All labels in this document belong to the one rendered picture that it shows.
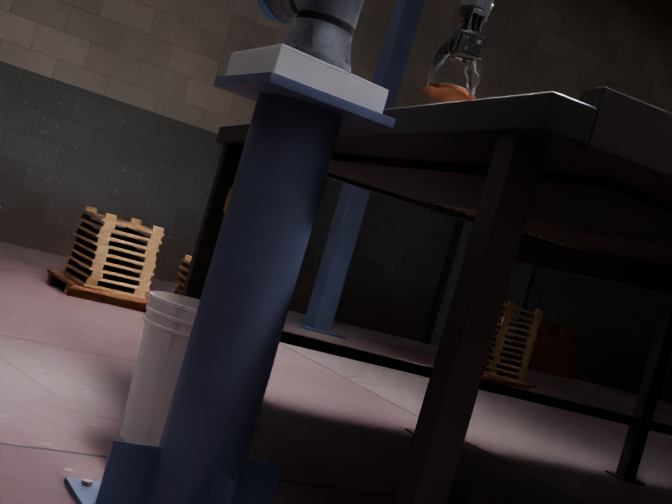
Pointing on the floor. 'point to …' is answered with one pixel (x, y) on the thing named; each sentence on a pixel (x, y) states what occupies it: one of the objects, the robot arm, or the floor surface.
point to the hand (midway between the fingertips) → (448, 92)
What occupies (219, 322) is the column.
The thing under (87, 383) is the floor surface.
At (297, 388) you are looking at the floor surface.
